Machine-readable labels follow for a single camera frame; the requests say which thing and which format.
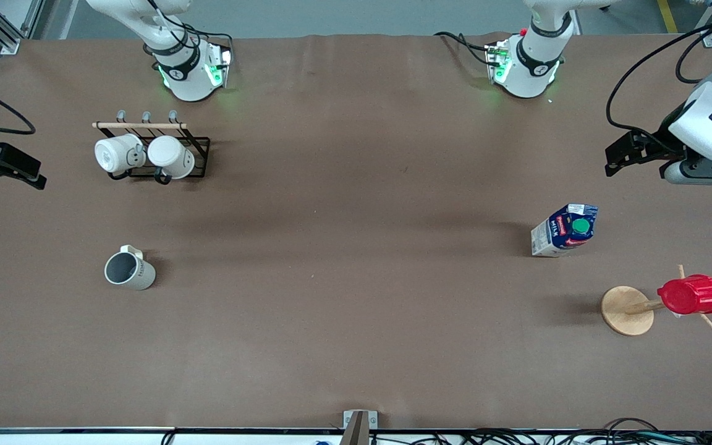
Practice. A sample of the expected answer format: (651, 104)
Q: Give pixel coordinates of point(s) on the white table edge rail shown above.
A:
(84, 437)

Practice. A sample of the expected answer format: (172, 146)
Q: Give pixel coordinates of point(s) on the metal bracket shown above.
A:
(371, 420)

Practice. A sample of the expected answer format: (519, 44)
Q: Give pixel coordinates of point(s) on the blue white milk carton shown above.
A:
(547, 238)

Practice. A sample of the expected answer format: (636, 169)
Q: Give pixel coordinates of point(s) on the brown table cover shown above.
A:
(356, 321)

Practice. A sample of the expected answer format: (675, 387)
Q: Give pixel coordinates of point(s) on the red plastic cup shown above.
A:
(693, 295)

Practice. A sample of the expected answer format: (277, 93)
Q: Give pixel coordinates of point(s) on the brown camera post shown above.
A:
(356, 432)

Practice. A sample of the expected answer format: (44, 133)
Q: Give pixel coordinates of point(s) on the white mug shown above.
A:
(112, 154)
(170, 154)

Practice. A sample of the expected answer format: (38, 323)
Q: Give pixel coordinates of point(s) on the wooden cup tree stand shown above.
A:
(625, 312)

